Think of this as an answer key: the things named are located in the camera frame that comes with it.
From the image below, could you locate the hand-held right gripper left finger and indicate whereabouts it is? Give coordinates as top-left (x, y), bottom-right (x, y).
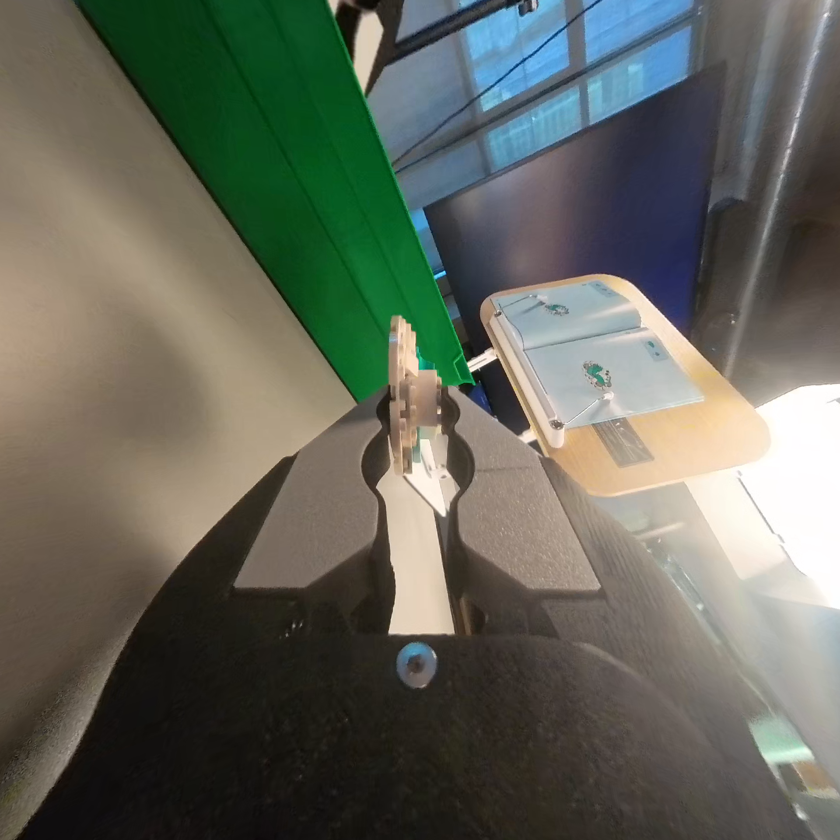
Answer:
top-left (233, 390), bottom-right (395, 618)

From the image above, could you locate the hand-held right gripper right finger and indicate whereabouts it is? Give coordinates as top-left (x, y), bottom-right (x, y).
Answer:
top-left (436, 390), bottom-right (601, 614)

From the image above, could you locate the tan and teal lego model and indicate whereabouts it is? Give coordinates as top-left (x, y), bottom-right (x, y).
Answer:
top-left (386, 314), bottom-right (462, 521)

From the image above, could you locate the pale blue instruction booklet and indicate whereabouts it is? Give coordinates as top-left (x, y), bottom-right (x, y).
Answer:
top-left (490, 278), bottom-right (707, 432)

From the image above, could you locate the wooden book stand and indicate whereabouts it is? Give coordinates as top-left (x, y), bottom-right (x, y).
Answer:
top-left (479, 273), bottom-right (770, 498)

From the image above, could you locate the white light box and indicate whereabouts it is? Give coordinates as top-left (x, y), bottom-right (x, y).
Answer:
top-left (734, 386), bottom-right (840, 581)

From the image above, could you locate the dark monitor screen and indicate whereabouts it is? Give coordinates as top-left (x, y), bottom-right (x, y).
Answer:
top-left (423, 61), bottom-right (728, 431)

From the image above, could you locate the green board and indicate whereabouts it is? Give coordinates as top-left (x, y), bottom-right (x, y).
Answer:
top-left (74, 0), bottom-right (477, 405)

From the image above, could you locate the metal pole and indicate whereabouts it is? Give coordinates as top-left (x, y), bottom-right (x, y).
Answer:
top-left (725, 0), bottom-right (840, 408)

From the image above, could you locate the black cable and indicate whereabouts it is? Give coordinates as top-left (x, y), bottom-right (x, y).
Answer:
top-left (392, 0), bottom-right (606, 173)

